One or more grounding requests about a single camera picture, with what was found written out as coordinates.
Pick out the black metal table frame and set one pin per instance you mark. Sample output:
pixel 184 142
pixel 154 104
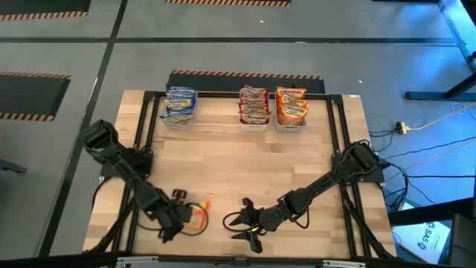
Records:
pixel 215 95

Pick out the white printed cardboard box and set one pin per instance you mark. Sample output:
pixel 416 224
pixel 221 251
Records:
pixel 420 242

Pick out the grey plastic bin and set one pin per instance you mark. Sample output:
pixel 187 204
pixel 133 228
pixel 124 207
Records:
pixel 290 127

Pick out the black metal desk frame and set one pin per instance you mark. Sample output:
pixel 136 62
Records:
pixel 427 95

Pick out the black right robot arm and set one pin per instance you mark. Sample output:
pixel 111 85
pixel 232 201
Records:
pixel 327 180

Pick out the yellow black power strip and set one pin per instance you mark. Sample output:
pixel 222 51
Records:
pixel 401 128

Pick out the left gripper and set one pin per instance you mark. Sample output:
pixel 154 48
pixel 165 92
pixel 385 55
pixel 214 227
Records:
pixel 175 219

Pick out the white plastic bin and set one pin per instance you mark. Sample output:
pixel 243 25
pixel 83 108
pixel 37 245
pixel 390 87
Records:
pixel 254 127

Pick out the clear plastic bin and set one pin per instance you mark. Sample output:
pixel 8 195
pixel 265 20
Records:
pixel 178 124

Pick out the dark grey container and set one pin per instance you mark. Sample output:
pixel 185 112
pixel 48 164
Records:
pixel 463 242

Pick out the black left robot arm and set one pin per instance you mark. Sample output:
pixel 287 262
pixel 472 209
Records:
pixel 126 175

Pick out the grey metal foot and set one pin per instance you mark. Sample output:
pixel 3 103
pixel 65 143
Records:
pixel 11 166

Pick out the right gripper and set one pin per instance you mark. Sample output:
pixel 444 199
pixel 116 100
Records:
pixel 266 217

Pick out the black metal beam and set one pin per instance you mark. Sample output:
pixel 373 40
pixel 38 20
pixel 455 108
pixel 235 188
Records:
pixel 427 214

